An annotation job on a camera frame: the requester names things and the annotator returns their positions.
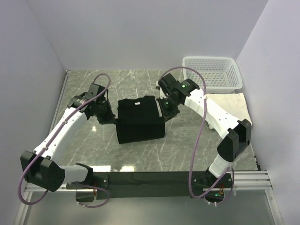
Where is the aluminium front frame rail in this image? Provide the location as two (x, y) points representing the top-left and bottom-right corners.
(24, 170), (273, 192)

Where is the folded white t shirt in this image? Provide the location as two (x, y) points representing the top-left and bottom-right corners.
(207, 93), (253, 125)

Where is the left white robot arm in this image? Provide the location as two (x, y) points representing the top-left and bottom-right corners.
(20, 83), (115, 192)

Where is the aluminium left side rail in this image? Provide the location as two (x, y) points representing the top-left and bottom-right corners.
(36, 69), (71, 172)

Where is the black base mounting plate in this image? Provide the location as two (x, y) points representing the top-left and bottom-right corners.
(67, 171), (233, 203)

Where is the white perforated plastic basket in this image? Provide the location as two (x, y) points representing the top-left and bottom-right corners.
(182, 56), (243, 94)

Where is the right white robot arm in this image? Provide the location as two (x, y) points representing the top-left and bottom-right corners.
(156, 74), (251, 187)

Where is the black t shirt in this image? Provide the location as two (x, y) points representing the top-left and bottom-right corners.
(116, 96), (165, 144)

